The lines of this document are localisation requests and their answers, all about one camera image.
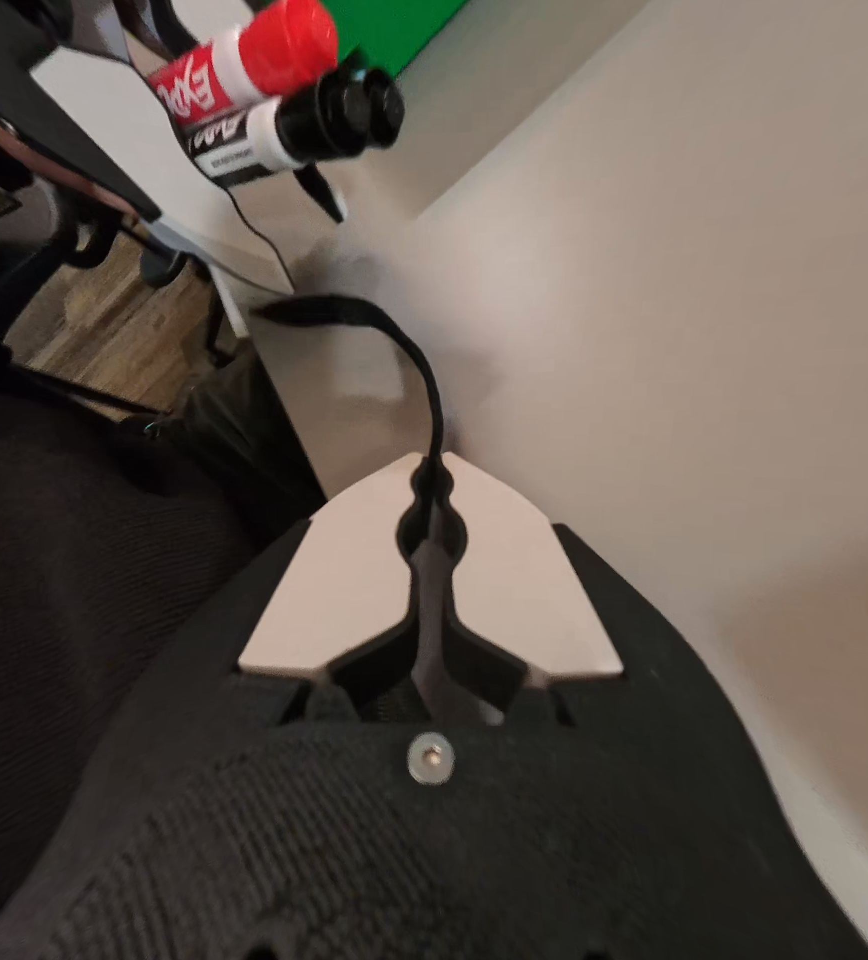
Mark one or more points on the black knit sweater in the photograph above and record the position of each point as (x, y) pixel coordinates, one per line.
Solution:
(66, 600)

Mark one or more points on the red dry erase marker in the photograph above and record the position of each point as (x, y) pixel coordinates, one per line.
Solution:
(284, 45)

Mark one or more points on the dark olive pants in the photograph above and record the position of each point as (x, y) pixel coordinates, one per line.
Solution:
(239, 427)

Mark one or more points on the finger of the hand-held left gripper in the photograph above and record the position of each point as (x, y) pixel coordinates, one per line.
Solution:
(141, 150)
(325, 199)

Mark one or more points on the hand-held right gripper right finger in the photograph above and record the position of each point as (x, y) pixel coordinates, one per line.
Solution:
(531, 592)

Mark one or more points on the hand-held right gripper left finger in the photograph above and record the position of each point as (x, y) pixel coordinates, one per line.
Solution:
(329, 585)

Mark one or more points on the green plastic bin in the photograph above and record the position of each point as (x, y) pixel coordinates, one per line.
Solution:
(396, 30)

